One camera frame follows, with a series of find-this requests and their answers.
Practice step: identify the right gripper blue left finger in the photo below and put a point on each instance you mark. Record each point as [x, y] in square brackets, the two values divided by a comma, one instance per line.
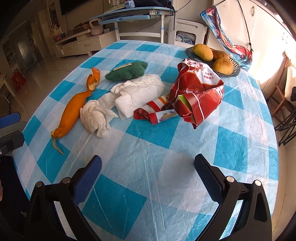
[86, 179]

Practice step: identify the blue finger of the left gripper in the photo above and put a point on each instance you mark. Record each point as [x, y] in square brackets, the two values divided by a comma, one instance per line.
[9, 119]

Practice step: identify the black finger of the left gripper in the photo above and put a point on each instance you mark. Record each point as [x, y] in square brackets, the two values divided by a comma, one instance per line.
[11, 142]

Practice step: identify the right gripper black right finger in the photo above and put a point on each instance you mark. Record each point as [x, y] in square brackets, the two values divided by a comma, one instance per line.
[212, 178]

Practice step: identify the large white tissue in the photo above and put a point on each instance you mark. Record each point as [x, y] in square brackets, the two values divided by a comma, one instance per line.
[132, 94]

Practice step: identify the white dining chair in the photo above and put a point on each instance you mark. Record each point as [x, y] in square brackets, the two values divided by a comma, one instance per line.
[4, 85]

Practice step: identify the red plastic stool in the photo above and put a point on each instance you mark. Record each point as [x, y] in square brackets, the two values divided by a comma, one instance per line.
[18, 80]

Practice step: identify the orange peel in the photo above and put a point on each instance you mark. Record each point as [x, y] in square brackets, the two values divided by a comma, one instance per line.
[71, 112]

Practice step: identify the small red striped wrapper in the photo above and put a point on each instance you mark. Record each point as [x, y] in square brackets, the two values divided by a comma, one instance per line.
[153, 112]

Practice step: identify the blue checkered tablecloth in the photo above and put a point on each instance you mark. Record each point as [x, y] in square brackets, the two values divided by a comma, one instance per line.
[148, 188]

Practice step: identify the black folding chair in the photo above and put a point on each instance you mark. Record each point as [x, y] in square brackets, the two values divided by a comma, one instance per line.
[288, 128]

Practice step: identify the wooden chair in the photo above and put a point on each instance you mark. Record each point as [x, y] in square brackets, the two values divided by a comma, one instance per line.
[282, 96]

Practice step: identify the white tv cabinet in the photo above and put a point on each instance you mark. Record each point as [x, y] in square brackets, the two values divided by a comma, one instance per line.
[83, 43]

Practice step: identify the brown round fruit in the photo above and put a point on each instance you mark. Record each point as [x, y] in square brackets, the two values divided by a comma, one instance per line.
[224, 66]
[217, 54]

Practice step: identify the green scouring sponge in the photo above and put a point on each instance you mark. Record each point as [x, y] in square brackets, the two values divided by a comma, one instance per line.
[127, 71]

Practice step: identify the pink kettlebell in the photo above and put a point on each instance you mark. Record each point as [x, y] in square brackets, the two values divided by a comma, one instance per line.
[96, 28]

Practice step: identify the yellow mango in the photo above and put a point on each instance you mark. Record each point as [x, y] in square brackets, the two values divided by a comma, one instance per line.
[203, 51]

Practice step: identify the colourful hanging bag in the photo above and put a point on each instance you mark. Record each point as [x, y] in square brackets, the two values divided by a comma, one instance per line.
[241, 54]

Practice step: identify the woven fruit plate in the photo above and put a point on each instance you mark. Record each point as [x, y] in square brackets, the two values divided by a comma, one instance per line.
[236, 68]

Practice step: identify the row of books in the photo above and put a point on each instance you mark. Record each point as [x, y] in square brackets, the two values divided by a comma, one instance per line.
[115, 2]

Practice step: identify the blue children study desk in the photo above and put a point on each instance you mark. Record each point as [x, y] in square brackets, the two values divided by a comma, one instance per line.
[135, 14]

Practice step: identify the black wall television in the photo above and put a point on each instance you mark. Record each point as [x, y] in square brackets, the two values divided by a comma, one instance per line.
[68, 5]

